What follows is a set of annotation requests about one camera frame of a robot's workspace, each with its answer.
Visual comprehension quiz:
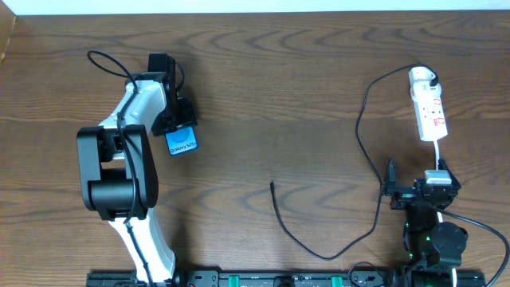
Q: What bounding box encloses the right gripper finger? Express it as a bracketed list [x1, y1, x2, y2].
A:
[436, 158, 457, 183]
[383, 157, 397, 188]

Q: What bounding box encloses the blue Galaxy smartphone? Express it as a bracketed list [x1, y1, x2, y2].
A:
[165, 127, 198, 156]

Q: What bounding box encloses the black charging cable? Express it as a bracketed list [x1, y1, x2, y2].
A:
[269, 63, 440, 261]

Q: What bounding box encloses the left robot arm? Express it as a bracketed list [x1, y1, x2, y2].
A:
[76, 70, 198, 286]

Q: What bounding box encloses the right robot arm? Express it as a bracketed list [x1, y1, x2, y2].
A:
[382, 158, 468, 286]

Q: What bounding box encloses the white charger plug adapter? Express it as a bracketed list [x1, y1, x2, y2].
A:
[409, 65, 439, 87]

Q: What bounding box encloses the white power strip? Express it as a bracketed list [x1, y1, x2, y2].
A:
[410, 81, 448, 142]

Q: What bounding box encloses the brown cardboard panel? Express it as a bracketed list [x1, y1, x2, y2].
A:
[0, 1, 17, 63]

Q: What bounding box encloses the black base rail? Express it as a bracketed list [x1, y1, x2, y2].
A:
[84, 269, 485, 287]

